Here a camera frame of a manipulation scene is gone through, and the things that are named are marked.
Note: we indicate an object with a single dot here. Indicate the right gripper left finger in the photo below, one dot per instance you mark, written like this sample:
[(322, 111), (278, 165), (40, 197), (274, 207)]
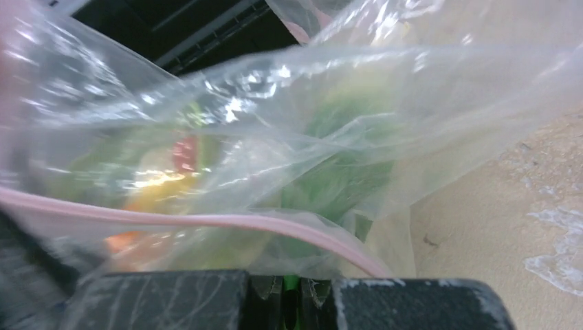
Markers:
[(216, 299)]

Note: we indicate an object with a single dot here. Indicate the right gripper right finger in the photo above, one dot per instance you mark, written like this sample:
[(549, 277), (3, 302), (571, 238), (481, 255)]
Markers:
[(396, 303)]

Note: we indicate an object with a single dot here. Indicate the toy bok choy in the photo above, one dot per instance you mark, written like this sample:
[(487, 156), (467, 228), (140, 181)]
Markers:
[(340, 186)]

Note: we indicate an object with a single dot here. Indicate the black toolbox red handle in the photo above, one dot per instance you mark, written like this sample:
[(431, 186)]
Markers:
[(186, 36)]

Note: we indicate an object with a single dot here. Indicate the clear zip top bag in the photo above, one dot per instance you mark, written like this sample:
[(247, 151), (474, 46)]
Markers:
[(101, 147)]

